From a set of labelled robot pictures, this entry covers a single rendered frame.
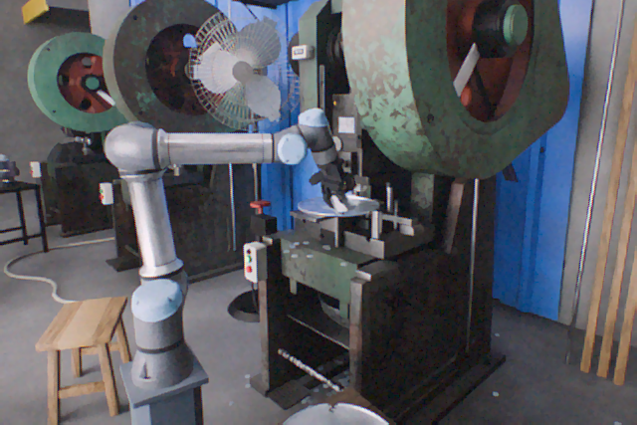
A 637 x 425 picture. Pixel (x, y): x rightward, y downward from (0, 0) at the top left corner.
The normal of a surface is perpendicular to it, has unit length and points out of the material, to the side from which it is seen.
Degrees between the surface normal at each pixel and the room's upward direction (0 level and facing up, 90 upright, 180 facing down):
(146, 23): 90
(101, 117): 90
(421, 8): 90
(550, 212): 90
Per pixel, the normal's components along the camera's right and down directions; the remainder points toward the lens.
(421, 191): -0.73, 0.15
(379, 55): -0.71, 0.37
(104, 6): 0.68, 0.14
